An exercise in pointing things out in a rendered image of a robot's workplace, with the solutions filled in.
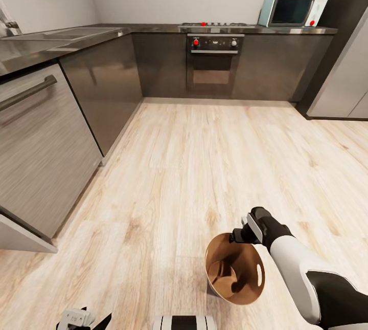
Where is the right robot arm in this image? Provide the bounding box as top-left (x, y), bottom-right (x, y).
top-left (229, 207), bottom-right (368, 330)

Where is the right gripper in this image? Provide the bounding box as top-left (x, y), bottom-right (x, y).
top-left (229, 225), bottom-right (261, 245)

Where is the trash can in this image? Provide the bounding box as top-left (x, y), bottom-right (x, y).
top-left (204, 232), bottom-right (266, 306)

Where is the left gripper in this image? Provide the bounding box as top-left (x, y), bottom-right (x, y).
top-left (73, 314), bottom-right (111, 330)

